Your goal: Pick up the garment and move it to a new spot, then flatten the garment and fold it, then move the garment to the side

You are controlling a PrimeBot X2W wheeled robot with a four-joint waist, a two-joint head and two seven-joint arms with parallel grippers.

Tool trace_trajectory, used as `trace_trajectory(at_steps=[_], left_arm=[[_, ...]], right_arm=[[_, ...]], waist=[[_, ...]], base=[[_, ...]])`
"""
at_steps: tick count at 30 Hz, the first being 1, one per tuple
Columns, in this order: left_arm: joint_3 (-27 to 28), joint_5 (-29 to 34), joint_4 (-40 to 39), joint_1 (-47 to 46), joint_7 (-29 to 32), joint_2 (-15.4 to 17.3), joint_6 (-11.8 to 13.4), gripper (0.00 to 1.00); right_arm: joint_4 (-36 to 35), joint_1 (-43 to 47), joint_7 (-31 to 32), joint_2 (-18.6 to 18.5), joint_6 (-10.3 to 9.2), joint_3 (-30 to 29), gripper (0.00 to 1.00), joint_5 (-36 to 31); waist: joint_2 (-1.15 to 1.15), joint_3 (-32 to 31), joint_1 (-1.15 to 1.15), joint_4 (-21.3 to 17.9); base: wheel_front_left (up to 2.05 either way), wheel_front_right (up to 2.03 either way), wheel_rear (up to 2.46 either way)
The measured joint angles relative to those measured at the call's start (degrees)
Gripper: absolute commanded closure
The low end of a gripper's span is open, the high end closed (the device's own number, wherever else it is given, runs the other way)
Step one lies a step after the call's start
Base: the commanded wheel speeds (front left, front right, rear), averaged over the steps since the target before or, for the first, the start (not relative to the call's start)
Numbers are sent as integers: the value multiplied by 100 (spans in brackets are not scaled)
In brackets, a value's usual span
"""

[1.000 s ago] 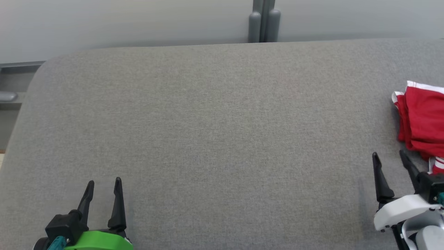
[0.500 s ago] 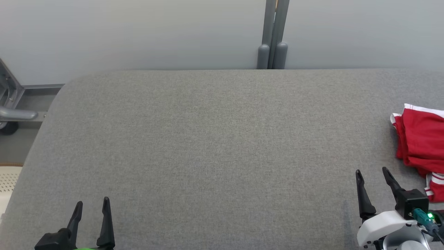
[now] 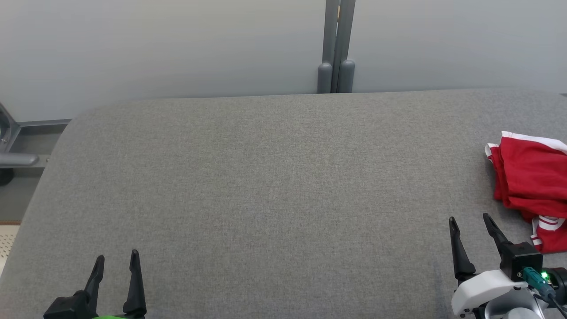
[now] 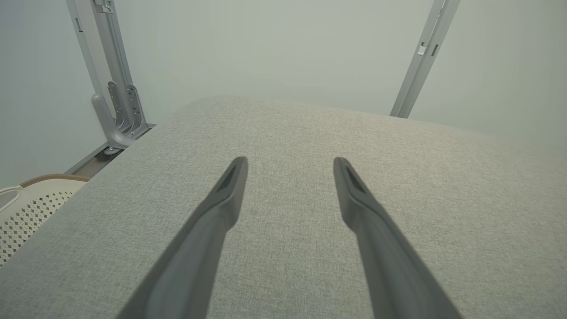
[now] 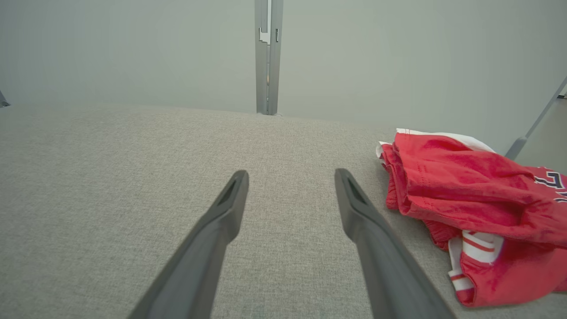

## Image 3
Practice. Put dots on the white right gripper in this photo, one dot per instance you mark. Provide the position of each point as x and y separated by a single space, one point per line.
476 292

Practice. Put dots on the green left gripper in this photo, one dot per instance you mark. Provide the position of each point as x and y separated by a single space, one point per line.
113 317

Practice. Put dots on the red jersey with striped trim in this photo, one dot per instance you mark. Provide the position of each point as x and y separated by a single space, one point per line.
553 237

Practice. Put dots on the red shorts with white hem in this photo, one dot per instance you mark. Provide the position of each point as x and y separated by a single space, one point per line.
531 177

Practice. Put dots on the beige perforated floor mat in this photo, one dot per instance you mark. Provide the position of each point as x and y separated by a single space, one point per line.
8 248

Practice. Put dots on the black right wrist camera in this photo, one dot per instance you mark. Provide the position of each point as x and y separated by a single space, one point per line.
522 258

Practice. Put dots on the grey metal frame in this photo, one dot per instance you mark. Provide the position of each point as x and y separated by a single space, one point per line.
17 158

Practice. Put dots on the grey partition post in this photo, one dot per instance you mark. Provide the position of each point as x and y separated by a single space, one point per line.
336 44

